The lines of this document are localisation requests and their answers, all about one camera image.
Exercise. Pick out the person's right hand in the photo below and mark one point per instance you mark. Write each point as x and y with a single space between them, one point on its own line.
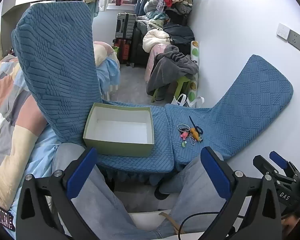
291 223

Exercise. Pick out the white tote bag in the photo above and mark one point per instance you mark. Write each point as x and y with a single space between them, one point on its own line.
182 100

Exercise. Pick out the dotted white roll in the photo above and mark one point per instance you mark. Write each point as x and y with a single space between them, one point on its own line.
195 51

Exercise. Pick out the orange carrot hair clip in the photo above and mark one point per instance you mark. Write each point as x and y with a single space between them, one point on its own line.
195 135

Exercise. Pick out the person's left leg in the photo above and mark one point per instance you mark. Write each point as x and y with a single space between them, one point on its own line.
107 205

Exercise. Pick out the grey hoodie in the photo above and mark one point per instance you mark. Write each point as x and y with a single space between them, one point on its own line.
170 70

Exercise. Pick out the cream padded coat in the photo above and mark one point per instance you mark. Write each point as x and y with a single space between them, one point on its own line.
155 40

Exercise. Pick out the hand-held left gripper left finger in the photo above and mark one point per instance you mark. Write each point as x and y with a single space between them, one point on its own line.
81 172

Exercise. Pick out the green plastic stool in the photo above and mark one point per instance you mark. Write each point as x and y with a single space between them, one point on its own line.
181 81

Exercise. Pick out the black armchair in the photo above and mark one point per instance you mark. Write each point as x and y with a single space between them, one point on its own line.
140 47

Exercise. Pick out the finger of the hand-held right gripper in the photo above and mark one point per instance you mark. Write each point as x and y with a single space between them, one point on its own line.
262 163
277 158

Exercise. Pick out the pile of clothes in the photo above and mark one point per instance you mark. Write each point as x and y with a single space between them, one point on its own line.
155 10

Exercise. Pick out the person's right leg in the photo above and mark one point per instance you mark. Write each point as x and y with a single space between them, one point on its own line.
192 185

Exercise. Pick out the cream pink pillow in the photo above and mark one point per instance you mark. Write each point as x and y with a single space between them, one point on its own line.
101 52

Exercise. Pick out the grey suitcase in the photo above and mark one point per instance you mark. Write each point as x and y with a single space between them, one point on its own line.
126 26

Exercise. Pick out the dark blue clothing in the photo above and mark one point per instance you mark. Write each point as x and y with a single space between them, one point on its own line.
180 32

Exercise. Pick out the patchwork quilt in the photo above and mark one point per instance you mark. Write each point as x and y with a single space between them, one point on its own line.
7 110

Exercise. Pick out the light blue bed sheet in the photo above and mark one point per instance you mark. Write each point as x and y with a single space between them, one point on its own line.
43 145

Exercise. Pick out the pink folded quilt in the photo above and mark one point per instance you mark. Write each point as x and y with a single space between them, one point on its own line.
152 60

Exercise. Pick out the blue quilted floor chair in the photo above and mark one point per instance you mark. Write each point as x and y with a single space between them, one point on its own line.
57 62
252 97

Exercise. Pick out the green cardboard box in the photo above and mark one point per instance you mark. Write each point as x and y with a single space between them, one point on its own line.
120 147

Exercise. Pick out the red suitcase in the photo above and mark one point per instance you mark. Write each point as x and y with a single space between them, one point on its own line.
123 51

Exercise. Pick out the pink hair clip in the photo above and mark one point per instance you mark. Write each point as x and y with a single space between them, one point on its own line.
183 136

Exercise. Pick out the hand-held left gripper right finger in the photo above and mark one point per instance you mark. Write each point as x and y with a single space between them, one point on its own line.
215 172

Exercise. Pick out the person's leg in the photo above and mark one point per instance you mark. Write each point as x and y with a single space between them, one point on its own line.
192 185
107 205

